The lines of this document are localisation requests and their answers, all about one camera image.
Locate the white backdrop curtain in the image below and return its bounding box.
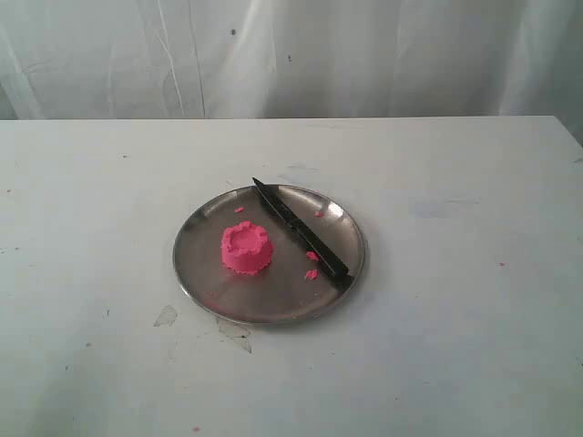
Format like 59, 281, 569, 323
1, 1, 582, 138

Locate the black kitchen knife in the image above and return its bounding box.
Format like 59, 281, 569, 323
252, 178, 349, 284

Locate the pink crumb lower right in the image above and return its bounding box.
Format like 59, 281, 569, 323
304, 269, 318, 280

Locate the pink putty lump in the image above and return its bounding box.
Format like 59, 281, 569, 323
220, 221, 273, 275

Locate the pink crumb near handle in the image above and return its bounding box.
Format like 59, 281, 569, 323
306, 251, 319, 261

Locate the round stainless steel plate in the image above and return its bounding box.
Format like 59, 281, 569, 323
173, 184, 366, 324

